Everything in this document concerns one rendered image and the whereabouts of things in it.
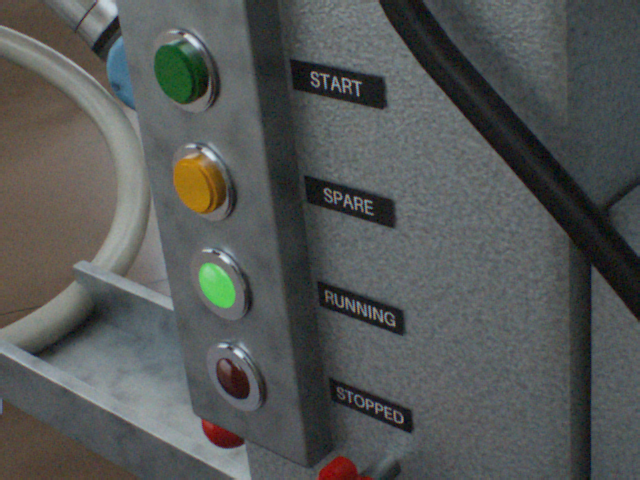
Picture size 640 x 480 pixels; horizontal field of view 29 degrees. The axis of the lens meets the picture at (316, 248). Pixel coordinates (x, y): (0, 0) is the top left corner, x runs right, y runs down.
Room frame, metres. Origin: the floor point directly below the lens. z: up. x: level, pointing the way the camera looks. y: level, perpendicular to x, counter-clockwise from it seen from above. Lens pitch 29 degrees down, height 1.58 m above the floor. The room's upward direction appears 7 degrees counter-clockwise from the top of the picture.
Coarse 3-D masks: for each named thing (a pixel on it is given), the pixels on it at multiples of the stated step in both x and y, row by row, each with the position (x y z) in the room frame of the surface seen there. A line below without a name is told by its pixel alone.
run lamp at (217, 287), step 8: (208, 264) 0.49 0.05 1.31; (200, 272) 0.49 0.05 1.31; (208, 272) 0.48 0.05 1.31; (216, 272) 0.48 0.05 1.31; (224, 272) 0.48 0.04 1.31; (200, 280) 0.49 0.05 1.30; (208, 280) 0.48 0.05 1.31; (216, 280) 0.48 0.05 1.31; (224, 280) 0.48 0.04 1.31; (208, 288) 0.48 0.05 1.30; (216, 288) 0.48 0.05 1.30; (224, 288) 0.48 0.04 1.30; (232, 288) 0.48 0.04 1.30; (208, 296) 0.49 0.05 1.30; (216, 296) 0.48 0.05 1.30; (224, 296) 0.48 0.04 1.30; (232, 296) 0.48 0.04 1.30; (216, 304) 0.48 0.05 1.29; (224, 304) 0.48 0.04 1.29
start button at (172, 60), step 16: (160, 48) 0.49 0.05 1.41; (176, 48) 0.48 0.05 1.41; (160, 64) 0.49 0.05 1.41; (176, 64) 0.48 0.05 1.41; (192, 64) 0.48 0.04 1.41; (160, 80) 0.49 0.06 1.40; (176, 80) 0.48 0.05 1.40; (192, 80) 0.48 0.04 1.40; (176, 96) 0.48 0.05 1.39; (192, 96) 0.48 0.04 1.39
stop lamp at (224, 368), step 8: (224, 360) 0.49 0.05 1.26; (216, 368) 0.49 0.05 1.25; (224, 368) 0.48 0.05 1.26; (232, 368) 0.48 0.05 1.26; (240, 368) 0.48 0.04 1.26; (216, 376) 0.49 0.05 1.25; (224, 376) 0.48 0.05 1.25; (232, 376) 0.48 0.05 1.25; (240, 376) 0.48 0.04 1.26; (224, 384) 0.48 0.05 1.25; (232, 384) 0.48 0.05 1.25; (240, 384) 0.48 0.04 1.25; (248, 384) 0.48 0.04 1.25; (232, 392) 0.48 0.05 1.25; (240, 392) 0.48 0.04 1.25; (248, 392) 0.48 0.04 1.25
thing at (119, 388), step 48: (96, 288) 0.86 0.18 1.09; (144, 288) 0.83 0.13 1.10; (96, 336) 0.84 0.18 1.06; (144, 336) 0.83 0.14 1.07; (0, 384) 0.77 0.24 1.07; (48, 384) 0.73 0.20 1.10; (96, 384) 0.78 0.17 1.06; (144, 384) 0.77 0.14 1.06; (96, 432) 0.70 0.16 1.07; (144, 432) 0.66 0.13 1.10; (192, 432) 0.71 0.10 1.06
